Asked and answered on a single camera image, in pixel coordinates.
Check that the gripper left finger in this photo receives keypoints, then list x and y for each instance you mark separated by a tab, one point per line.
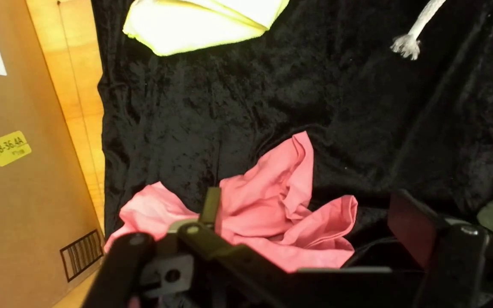
122	273

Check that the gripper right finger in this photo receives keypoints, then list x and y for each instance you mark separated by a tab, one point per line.
456	265

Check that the cardboard box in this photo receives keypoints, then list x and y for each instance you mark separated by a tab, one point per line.
24	214

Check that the pink cloth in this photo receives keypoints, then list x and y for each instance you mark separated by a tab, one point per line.
272	201

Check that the black velvet cloth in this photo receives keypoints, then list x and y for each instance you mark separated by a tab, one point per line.
357	107

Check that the pale yellow cloth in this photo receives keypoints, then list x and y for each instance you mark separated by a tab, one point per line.
195	25

